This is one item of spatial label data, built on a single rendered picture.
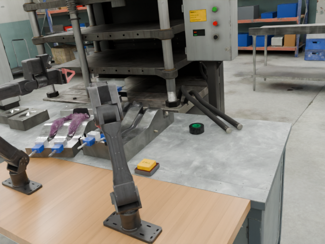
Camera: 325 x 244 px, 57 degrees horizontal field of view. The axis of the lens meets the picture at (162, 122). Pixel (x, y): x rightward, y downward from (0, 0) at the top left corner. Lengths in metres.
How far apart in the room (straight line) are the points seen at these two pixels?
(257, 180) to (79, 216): 0.67
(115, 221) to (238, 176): 0.50
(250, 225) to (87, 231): 0.61
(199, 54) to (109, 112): 1.14
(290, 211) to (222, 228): 1.41
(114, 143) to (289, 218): 1.62
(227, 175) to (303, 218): 1.18
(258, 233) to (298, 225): 1.03
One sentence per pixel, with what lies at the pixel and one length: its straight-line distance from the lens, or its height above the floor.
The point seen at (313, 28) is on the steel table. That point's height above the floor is 0.90.
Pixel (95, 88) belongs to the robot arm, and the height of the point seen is 1.23.
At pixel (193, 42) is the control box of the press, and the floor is 1.19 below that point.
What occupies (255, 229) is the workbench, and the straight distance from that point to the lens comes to 1.27.
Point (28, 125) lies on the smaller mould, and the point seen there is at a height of 0.82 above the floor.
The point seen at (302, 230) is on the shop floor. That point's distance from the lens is 2.26.
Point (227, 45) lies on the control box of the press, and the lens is 1.93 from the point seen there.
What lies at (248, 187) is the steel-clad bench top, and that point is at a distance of 1.18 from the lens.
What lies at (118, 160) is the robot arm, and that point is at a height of 1.03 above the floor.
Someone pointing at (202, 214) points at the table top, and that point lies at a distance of 1.07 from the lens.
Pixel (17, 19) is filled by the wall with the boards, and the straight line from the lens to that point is 9.22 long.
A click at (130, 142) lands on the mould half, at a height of 0.88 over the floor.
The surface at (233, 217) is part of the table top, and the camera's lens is 1.05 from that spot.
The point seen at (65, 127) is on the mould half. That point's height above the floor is 0.89.
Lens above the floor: 1.48
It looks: 22 degrees down
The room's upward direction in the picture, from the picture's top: 7 degrees counter-clockwise
